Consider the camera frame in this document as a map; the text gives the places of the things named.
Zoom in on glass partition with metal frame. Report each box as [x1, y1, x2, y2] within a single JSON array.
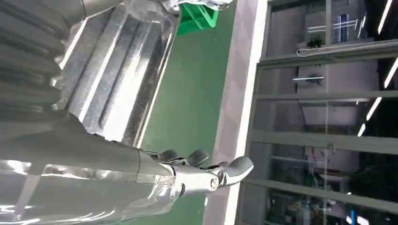
[[235, 0, 398, 225]]

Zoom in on steel scale tray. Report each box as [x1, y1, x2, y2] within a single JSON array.
[[51, 0, 183, 148]]

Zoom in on green plastic crate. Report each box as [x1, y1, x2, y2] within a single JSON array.
[[176, 2, 219, 37]]

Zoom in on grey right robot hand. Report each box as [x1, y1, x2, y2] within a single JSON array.
[[0, 113, 254, 225]]

